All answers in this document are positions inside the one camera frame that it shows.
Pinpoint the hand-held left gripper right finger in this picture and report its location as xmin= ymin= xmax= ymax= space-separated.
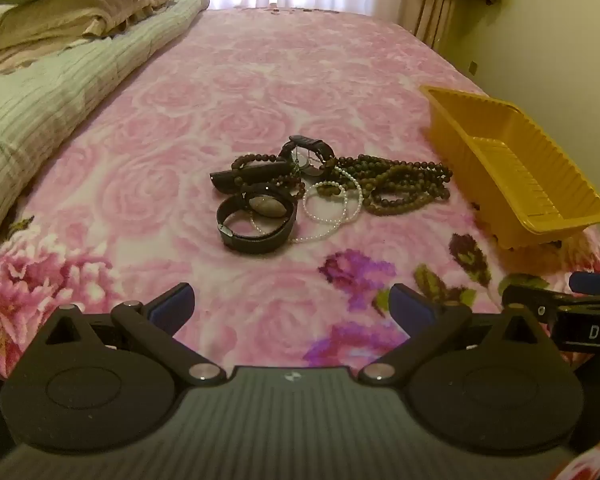
xmin=357 ymin=282 xmax=546 ymax=387

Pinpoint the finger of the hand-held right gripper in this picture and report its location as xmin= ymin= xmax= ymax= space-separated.
xmin=500 ymin=274 xmax=576 ymax=318
xmin=569 ymin=270 xmax=600 ymax=293

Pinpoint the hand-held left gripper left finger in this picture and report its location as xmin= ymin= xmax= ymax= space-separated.
xmin=40 ymin=282 xmax=227 ymax=387

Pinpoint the black mesh band watch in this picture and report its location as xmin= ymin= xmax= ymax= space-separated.
xmin=216 ymin=187 xmax=297 ymax=251

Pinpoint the white pearl necklace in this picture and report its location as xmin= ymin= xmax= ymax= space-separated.
xmin=250 ymin=167 xmax=364 ymax=244

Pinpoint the dark bead necklace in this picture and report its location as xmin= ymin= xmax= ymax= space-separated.
xmin=330 ymin=155 xmax=454 ymax=196

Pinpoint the dark red bead bracelet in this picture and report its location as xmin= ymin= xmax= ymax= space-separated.
xmin=229 ymin=152 xmax=306 ymax=197

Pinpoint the yellow plastic tray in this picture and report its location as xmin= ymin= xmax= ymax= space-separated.
xmin=419 ymin=85 xmax=600 ymax=251

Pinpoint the black strap watch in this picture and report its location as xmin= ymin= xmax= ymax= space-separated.
xmin=279 ymin=135 xmax=337 ymax=179

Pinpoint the pink floral blanket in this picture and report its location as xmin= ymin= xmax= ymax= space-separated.
xmin=0 ymin=7 xmax=600 ymax=381

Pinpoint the green striped quilt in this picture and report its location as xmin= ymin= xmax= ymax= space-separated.
xmin=0 ymin=0 xmax=211 ymax=267

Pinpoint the striped beige curtain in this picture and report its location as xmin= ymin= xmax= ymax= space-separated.
xmin=414 ymin=0 xmax=457 ymax=52

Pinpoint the brown pillow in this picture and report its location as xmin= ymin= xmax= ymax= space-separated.
xmin=0 ymin=0 xmax=177 ymax=60

